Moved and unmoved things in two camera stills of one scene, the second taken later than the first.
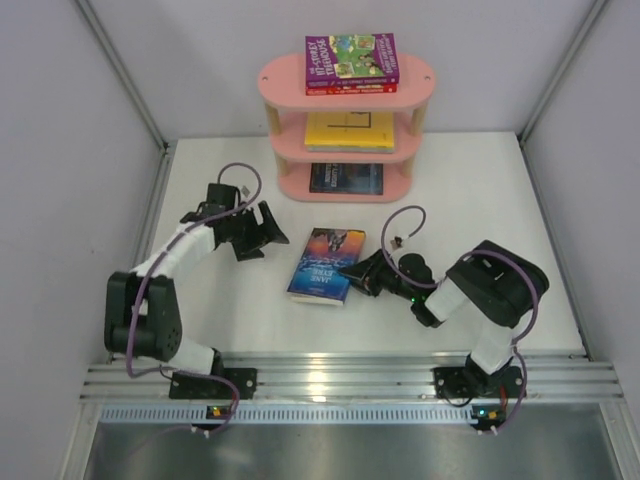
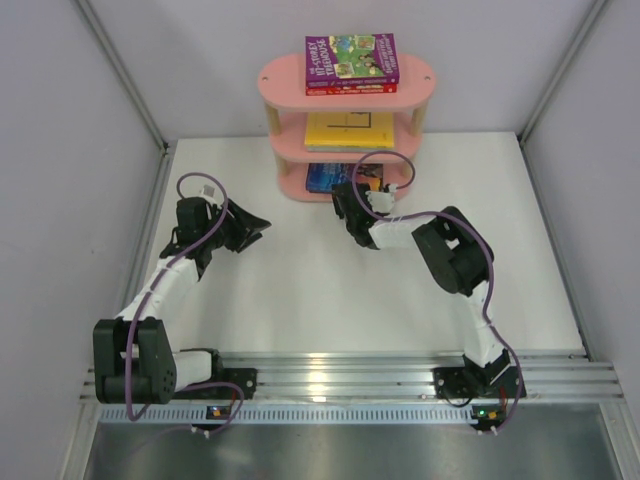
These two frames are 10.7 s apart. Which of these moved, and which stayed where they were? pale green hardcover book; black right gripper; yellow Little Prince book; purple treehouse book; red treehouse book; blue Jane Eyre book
Moved: blue Jane Eyre book; black right gripper
Stayed: red treehouse book; pale green hardcover book; purple treehouse book; yellow Little Prince book
